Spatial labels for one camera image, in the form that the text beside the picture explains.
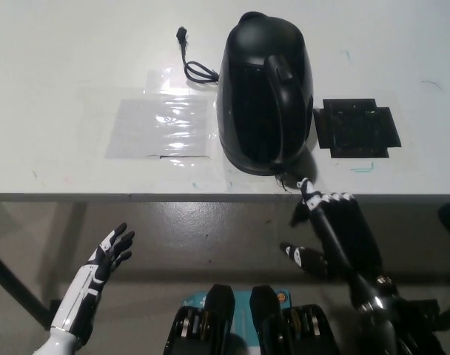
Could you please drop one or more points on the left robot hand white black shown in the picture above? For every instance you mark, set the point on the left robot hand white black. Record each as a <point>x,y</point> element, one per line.
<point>95,270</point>

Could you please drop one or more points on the right robot hand black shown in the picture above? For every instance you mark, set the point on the right robot hand black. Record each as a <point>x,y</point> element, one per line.
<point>347,236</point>

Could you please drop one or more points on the black electric kettle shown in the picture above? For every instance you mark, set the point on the black electric kettle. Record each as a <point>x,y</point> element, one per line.
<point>254,111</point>

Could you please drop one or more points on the transparent plastic sheet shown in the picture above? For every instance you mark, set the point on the transparent plastic sheet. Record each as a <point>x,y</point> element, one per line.
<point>162,129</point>

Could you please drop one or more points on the black square base plate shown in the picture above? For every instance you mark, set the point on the black square base plate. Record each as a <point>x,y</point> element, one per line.
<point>354,129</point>

